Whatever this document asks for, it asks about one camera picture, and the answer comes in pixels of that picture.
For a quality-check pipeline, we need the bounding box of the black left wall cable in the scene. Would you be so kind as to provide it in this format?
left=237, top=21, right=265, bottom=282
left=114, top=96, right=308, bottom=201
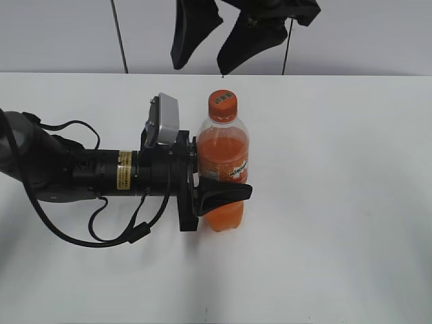
left=109, top=0, right=130, bottom=74

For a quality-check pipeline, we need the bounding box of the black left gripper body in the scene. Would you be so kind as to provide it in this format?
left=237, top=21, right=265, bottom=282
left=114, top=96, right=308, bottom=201
left=135, top=130, right=198, bottom=232

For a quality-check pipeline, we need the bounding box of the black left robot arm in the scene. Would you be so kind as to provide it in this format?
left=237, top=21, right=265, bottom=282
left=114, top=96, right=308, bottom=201
left=1, top=111, right=252, bottom=232

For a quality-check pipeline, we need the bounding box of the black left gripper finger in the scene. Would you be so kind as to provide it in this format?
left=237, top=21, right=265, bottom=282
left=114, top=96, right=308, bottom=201
left=197, top=176, right=252, bottom=217

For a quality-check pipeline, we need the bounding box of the black wall cable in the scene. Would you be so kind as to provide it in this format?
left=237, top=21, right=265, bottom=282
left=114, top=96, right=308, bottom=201
left=281, top=18, right=294, bottom=76
left=109, top=0, right=130, bottom=74

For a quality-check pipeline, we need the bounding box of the black looping camera cable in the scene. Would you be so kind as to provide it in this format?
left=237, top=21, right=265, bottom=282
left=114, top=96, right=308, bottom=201
left=6, top=119, right=169, bottom=248

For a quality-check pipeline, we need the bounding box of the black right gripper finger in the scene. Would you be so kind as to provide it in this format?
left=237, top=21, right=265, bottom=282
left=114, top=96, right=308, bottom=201
left=217, top=11, right=288, bottom=76
left=171, top=0, right=223, bottom=70

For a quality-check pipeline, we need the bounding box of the orange bottle cap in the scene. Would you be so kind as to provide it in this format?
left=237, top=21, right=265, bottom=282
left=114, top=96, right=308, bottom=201
left=208, top=90, right=238, bottom=124

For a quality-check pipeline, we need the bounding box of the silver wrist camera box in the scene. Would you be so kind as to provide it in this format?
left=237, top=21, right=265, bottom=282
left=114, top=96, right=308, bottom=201
left=142, top=92, right=180, bottom=148

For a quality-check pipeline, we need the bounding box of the orange soda plastic bottle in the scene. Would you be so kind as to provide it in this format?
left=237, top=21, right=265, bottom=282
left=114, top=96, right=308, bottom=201
left=195, top=114, right=251, bottom=233

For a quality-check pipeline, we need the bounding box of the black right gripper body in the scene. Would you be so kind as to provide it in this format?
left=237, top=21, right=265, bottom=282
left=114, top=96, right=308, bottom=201
left=225, top=0, right=321, bottom=26

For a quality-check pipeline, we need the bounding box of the black right wall cable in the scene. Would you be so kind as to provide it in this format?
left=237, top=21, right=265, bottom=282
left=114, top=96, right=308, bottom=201
left=281, top=18, right=294, bottom=76

